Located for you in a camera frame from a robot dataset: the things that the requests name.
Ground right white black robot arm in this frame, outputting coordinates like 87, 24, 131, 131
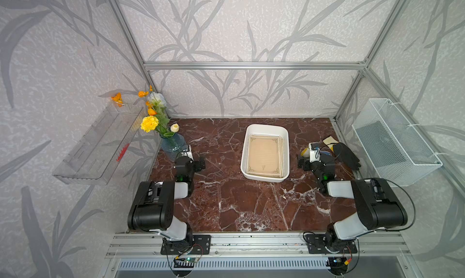
297, 153, 408, 254

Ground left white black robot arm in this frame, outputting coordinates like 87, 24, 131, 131
127, 156, 206, 246

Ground beige stationery paper stack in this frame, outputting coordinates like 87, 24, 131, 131
246, 135, 283, 178

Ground white plastic storage box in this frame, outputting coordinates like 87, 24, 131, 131
240, 124, 290, 183

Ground blue glass vase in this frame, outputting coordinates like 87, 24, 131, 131
161, 133, 188, 162

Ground yellow orange artificial flowers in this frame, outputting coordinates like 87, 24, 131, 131
110, 84, 180, 139

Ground blue white dotted glove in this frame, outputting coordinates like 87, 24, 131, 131
318, 147, 334, 156

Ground red pen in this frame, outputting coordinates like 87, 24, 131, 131
116, 143, 130, 162

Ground black yellow work glove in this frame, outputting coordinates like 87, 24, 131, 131
323, 136, 361, 171

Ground left green circuit board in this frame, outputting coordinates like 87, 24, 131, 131
173, 256, 201, 269

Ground aluminium front rail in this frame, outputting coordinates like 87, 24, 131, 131
105, 231, 411, 259

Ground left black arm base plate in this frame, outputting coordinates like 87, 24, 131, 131
161, 234, 211, 255

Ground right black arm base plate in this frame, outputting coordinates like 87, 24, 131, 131
303, 232, 358, 254

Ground clear acrylic wall shelf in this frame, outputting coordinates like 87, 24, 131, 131
52, 103, 144, 185

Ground aluminium cage frame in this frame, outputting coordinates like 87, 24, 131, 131
99, 0, 465, 194

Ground right circuit board with wires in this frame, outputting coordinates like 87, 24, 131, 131
326, 257, 352, 277

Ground white wire mesh basket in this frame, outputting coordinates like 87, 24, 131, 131
352, 98, 443, 187

